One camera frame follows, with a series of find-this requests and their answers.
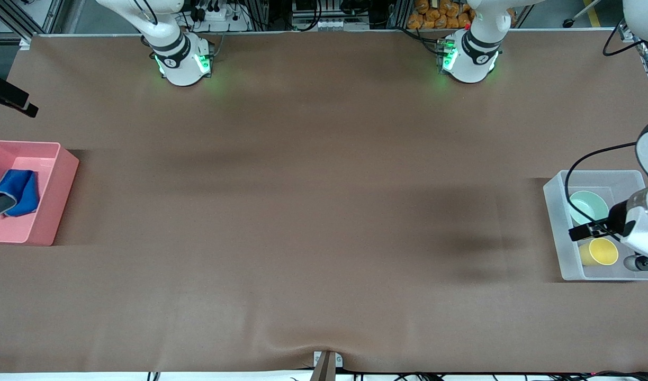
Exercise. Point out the white power strip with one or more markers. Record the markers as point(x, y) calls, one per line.
point(218, 15)

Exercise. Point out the aluminium profile rail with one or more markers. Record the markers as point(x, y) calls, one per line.
point(627, 34)

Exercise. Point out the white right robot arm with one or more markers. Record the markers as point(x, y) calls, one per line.
point(181, 58)

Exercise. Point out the black caster wheel stand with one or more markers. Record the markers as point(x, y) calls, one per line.
point(568, 23)

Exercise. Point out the metal clamp bracket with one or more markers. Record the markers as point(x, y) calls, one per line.
point(326, 368)

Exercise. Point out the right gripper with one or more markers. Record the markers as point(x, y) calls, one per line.
point(7, 92)

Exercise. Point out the aluminium frame post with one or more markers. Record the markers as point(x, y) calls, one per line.
point(51, 16)

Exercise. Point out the brown table mat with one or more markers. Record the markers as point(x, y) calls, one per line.
point(303, 159)

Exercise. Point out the light green bowl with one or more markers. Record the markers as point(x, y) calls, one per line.
point(588, 206)

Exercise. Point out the yellow cup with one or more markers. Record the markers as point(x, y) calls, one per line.
point(602, 251)

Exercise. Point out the clear plastic bin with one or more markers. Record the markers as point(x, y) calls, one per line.
point(557, 222)

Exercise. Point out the blue cloth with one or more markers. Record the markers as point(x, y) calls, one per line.
point(19, 190)

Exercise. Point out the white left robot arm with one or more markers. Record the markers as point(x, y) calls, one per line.
point(477, 53)

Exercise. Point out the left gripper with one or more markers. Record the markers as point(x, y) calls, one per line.
point(616, 217)

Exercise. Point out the orange snack bags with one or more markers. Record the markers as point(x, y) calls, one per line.
point(435, 18)

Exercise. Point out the pink plastic bin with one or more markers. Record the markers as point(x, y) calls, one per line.
point(48, 211)

